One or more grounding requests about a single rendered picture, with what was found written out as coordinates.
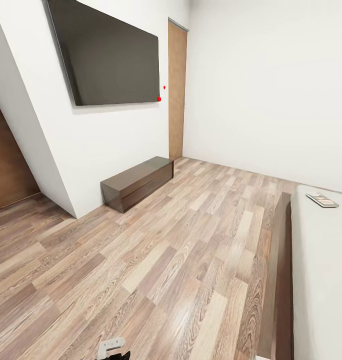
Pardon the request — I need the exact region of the hardback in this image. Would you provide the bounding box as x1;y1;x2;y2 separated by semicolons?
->
306;192;339;208

